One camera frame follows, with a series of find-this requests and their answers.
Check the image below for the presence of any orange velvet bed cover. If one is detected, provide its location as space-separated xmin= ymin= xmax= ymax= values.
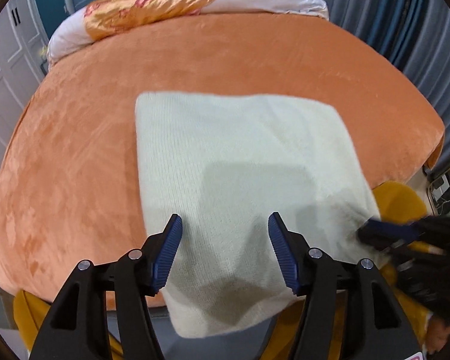
xmin=0 ymin=14 xmax=445 ymax=301

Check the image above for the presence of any blue grey curtain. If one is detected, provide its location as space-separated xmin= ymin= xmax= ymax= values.
xmin=325 ymin=0 xmax=450 ymax=180

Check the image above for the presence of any orange floral satin pillow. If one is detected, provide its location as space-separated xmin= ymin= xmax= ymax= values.
xmin=83 ymin=0 xmax=215 ymax=41

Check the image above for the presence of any white knitted sweater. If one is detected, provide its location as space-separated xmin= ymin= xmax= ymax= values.
xmin=136 ymin=92 xmax=386 ymax=339

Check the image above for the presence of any person's right hand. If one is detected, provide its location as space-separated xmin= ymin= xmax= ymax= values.
xmin=424 ymin=314 xmax=450 ymax=356

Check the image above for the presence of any white pink quilt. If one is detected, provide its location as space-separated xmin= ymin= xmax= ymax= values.
xmin=46 ymin=0 xmax=329 ymax=66

